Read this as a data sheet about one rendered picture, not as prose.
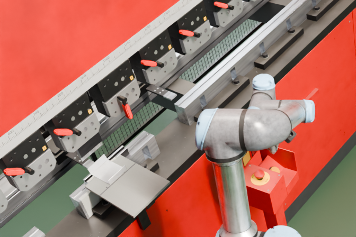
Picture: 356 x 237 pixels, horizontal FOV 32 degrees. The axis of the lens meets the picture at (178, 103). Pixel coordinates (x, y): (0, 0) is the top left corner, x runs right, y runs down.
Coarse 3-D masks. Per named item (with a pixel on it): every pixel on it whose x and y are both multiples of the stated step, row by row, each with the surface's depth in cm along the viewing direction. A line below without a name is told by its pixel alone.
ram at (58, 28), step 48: (0, 0) 173; (48, 0) 184; (96, 0) 197; (144, 0) 212; (192, 0) 229; (0, 48) 177; (48, 48) 189; (96, 48) 203; (0, 96) 182; (48, 96) 195
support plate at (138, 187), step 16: (128, 160) 225; (128, 176) 219; (144, 176) 217; (160, 176) 215; (96, 192) 217; (112, 192) 215; (128, 192) 213; (144, 192) 211; (160, 192) 210; (128, 208) 207
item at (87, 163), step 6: (48, 144) 238; (54, 144) 237; (54, 150) 235; (60, 150) 235; (54, 156) 234; (60, 156) 234; (66, 156) 236; (72, 156) 234; (60, 162) 235; (78, 162) 230; (84, 162) 230; (90, 162) 229
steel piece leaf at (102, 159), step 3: (102, 156) 227; (99, 159) 226; (102, 159) 227; (105, 159) 228; (96, 162) 226; (99, 162) 226; (102, 162) 227; (93, 165) 225; (96, 165) 226; (99, 165) 226; (90, 168) 224; (93, 168) 225; (96, 168) 226; (90, 171) 224; (93, 171) 225
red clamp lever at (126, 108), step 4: (120, 96) 214; (120, 100) 214; (124, 100) 213; (124, 104) 215; (124, 108) 216; (128, 108) 216; (124, 112) 217; (128, 112) 216; (128, 116) 218; (132, 116) 218
